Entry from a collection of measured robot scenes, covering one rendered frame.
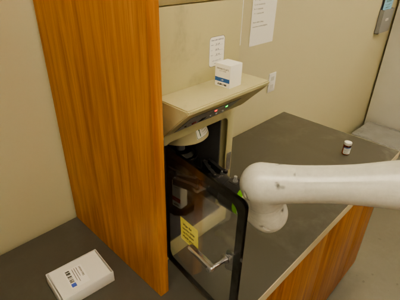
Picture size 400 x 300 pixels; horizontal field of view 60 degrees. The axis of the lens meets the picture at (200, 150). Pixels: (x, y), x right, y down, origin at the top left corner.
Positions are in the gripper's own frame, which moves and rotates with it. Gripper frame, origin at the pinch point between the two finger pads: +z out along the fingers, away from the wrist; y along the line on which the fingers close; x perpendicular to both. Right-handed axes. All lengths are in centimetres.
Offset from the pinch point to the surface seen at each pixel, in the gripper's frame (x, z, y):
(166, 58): -39.9, -10.2, 13.7
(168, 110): -29.5, -15.1, 18.0
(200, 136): -13.6, -8.2, -0.3
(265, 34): -25, 33, -91
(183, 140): -13.3, -6.5, 5.1
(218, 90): -31.2, -17.4, 2.9
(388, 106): 67, 15, -293
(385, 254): 120, -46, -151
